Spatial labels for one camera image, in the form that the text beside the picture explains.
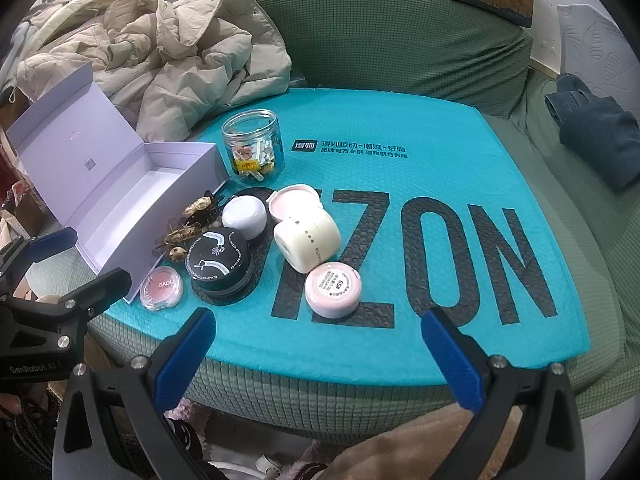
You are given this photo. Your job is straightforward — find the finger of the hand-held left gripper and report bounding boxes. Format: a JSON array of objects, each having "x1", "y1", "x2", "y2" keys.
[
  {"x1": 0, "y1": 227, "x2": 79, "y2": 281},
  {"x1": 0, "y1": 267, "x2": 133, "y2": 358}
]

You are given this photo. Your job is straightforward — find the beige puffer jacket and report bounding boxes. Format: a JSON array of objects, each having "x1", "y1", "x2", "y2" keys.
[{"x1": 12, "y1": 0, "x2": 293, "y2": 143}]

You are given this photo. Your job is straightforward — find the clear plastic jar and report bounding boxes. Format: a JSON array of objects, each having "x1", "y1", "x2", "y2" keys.
[{"x1": 221, "y1": 109, "x2": 287, "y2": 184}]

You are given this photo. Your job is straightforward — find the white leaf-embossed pillow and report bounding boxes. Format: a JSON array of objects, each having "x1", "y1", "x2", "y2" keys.
[{"x1": 556, "y1": 4, "x2": 640, "y2": 111}]

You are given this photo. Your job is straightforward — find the cream cosmetic jar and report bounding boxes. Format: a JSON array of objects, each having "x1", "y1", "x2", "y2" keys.
[{"x1": 272, "y1": 208, "x2": 342, "y2": 271}]

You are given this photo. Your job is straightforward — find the pink labelled round jar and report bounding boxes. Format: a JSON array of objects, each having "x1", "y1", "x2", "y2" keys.
[{"x1": 305, "y1": 261, "x2": 362, "y2": 319}]

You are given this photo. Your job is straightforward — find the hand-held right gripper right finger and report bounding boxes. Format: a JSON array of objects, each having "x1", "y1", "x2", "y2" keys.
[{"x1": 420, "y1": 307, "x2": 586, "y2": 480}]

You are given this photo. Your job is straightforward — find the lavender cardboard gift box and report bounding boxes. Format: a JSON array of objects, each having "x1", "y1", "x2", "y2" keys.
[{"x1": 5, "y1": 62, "x2": 231, "y2": 306}]

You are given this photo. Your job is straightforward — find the clear pink blush compact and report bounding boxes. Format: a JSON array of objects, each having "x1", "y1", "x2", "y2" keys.
[{"x1": 141, "y1": 267, "x2": 185, "y2": 310}]

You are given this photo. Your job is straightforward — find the teal bubble mailer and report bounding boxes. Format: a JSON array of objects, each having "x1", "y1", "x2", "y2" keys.
[{"x1": 87, "y1": 87, "x2": 593, "y2": 386}]

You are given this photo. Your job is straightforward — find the green covered sofa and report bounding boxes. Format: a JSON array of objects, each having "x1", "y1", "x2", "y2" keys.
[{"x1": 37, "y1": 0, "x2": 640, "y2": 421}]

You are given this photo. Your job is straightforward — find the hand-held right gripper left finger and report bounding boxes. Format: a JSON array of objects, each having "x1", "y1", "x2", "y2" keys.
[{"x1": 52, "y1": 307, "x2": 218, "y2": 480}]

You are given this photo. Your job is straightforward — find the small white round jar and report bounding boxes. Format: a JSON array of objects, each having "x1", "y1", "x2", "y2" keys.
[{"x1": 221, "y1": 195, "x2": 268, "y2": 239}]

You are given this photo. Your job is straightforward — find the folded blue jeans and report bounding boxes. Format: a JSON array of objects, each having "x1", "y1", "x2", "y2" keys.
[{"x1": 544, "y1": 74, "x2": 640, "y2": 191}]

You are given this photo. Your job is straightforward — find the black beaded hair clip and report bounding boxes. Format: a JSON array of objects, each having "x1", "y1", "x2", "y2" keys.
[{"x1": 182, "y1": 189, "x2": 224, "y2": 229}]

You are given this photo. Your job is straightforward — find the pink round compact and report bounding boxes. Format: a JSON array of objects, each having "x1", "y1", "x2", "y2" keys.
[{"x1": 267, "y1": 184, "x2": 321, "y2": 223}]

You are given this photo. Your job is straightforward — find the black white patterned slipper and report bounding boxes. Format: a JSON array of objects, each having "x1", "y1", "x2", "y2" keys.
[{"x1": 164, "y1": 410, "x2": 207, "y2": 463}]

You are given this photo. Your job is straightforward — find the brown fleece cloth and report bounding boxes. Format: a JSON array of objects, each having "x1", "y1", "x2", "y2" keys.
[{"x1": 310, "y1": 402, "x2": 481, "y2": 480}]

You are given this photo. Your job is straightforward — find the black round powder compact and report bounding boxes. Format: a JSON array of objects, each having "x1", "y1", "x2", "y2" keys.
[{"x1": 185, "y1": 230, "x2": 256, "y2": 297}]

